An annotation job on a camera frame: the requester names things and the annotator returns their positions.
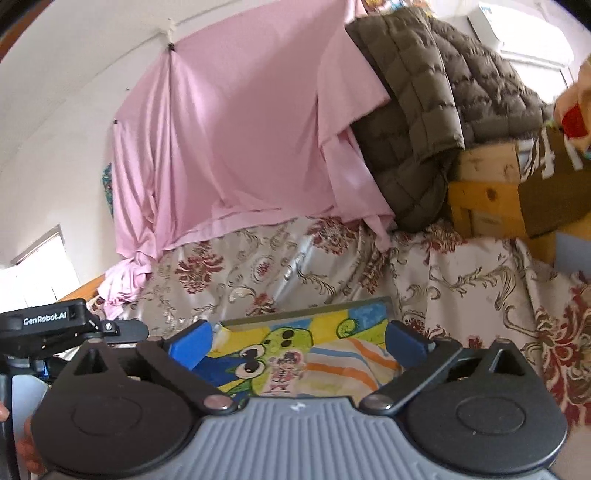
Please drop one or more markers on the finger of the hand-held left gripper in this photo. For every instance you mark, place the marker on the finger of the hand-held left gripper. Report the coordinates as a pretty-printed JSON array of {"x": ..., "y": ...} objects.
[{"x": 124, "y": 330}]

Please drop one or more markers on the pink bed sheet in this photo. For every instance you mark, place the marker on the pink bed sheet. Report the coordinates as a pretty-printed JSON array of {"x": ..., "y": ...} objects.
[{"x": 231, "y": 152}]

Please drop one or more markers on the wooden bed frame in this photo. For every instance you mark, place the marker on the wooden bed frame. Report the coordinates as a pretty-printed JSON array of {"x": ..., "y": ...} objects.
[{"x": 485, "y": 184}]

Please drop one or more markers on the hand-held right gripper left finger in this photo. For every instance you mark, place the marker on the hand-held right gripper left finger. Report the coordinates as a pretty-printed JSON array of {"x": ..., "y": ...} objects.
[{"x": 190, "y": 345}]

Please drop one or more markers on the plush toy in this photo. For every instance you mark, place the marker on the plush toy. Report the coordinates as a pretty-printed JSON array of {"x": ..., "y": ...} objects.
[{"x": 575, "y": 110}]

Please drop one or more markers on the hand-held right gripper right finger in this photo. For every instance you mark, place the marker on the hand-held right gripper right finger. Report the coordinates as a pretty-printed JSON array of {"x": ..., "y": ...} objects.
[{"x": 406, "y": 345}]

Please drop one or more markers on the cartoon printed tray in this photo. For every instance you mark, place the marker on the cartoon printed tray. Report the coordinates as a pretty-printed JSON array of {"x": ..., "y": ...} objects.
[{"x": 277, "y": 337}]

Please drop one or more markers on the colourful wall poster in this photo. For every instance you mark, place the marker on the colourful wall poster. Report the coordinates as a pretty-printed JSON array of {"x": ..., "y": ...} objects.
[{"x": 107, "y": 189}]

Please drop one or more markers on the person's left hand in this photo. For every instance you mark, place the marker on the person's left hand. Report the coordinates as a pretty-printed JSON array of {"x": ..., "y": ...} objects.
[{"x": 30, "y": 445}]

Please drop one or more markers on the brown cardboard box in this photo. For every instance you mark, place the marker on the brown cardboard box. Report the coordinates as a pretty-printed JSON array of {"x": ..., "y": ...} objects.
[{"x": 554, "y": 194}]

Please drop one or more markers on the floral bedspread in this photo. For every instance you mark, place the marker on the floral bedspread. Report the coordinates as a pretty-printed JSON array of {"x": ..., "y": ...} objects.
[{"x": 323, "y": 267}]

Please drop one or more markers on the white air conditioner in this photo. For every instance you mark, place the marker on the white air conditioner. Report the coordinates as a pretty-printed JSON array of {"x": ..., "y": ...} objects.
[{"x": 521, "y": 37}]

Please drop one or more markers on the wooden bed rail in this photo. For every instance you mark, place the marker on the wooden bed rail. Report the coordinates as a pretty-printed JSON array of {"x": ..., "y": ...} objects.
[{"x": 69, "y": 295}]

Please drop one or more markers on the orange blue striped cloth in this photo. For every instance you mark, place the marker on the orange blue striped cloth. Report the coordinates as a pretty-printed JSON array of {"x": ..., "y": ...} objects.
[{"x": 351, "y": 364}]

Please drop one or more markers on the olive quilted jacket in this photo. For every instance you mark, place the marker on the olive quilted jacket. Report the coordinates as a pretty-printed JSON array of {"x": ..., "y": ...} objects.
[{"x": 443, "y": 106}]

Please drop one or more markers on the window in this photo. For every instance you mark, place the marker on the window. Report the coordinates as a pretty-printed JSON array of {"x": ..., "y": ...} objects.
[{"x": 32, "y": 277}]

